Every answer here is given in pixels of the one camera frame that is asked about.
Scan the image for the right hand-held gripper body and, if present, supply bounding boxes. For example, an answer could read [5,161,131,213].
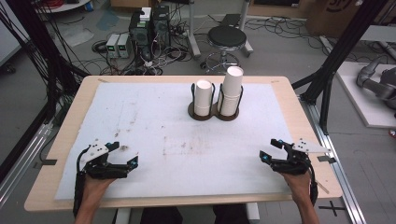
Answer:
[271,138,331,175]

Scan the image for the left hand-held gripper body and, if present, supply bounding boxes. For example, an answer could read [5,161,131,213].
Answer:
[81,138,131,180]

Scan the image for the black wire double cup holder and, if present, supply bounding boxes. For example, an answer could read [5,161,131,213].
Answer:
[187,81,245,121]

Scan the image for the white paper cup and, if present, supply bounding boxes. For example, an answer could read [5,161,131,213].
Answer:
[224,65,245,96]

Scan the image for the person's right hand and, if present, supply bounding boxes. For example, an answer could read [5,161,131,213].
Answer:
[281,171,312,203]

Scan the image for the person's left hand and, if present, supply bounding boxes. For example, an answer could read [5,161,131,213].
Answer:
[83,175,116,200]

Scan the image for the thin wooden stick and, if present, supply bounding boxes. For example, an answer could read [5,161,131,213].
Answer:
[316,180,330,194]

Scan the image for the white foam mat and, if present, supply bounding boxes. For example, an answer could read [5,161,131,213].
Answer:
[54,82,312,201]

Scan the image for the white table leg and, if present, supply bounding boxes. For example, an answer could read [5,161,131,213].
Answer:
[246,202,261,223]
[115,207,132,224]

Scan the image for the person's left leg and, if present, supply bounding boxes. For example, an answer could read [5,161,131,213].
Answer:
[139,206,185,224]

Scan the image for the person's leg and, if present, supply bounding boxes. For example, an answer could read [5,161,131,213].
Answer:
[211,203,250,224]
[139,206,185,224]

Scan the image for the person's right leg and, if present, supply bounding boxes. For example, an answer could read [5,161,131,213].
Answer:
[211,203,250,224]

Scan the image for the white board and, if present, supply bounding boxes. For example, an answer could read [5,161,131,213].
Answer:
[335,61,396,129]

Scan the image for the short stack of white cups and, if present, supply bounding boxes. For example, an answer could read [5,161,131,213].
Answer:
[194,79,214,117]

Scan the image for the grey power supply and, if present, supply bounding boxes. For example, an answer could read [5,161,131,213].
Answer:
[106,33,120,59]
[117,33,132,59]

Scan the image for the grey metal stand leg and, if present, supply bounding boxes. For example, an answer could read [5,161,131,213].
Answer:
[237,0,255,59]
[186,0,203,59]

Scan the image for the black computer tower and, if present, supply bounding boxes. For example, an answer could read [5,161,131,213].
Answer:
[151,5,172,48]
[128,10,153,60]

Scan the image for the clear plastic bag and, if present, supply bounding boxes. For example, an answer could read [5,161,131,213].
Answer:
[57,24,94,48]

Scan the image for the black round stool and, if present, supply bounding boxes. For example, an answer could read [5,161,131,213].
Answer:
[200,25,250,75]

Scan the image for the teal floor sheet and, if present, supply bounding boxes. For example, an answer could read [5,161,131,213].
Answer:
[95,10,120,32]

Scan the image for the large cardboard box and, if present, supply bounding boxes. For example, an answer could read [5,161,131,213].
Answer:
[306,0,396,38]

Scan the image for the black flat case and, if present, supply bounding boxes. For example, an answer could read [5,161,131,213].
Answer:
[219,13,242,27]

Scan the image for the small white box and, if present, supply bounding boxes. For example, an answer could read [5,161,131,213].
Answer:
[139,7,152,22]

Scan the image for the white panel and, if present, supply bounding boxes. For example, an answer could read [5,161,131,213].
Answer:
[0,0,31,68]

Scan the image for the white round table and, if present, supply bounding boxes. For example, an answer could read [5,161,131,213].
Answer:
[34,0,92,13]

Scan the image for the white side table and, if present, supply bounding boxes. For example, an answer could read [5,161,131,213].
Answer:
[361,24,396,43]

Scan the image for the right hand-held gripper black cable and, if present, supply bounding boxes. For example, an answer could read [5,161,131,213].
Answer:
[306,155,319,207]

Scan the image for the hand-held gripper black cable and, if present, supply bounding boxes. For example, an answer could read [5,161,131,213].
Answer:
[72,146,92,218]
[306,155,319,207]

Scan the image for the left hand-held gripper black cable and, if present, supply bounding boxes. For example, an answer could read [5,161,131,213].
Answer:
[72,146,92,218]

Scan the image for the aluminium rail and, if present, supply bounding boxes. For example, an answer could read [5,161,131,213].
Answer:
[0,120,54,209]
[298,96,368,224]

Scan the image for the black frame beam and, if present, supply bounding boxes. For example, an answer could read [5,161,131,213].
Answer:
[0,102,54,185]

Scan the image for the tangle of floor cables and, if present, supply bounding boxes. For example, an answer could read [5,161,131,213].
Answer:
[90,6,194,77]

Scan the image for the black frame post with cables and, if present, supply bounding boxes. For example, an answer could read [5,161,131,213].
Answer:
[6,0,90,119]

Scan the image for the loose black floor cables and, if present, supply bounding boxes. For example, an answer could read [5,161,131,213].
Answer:
[246,17,325,50]

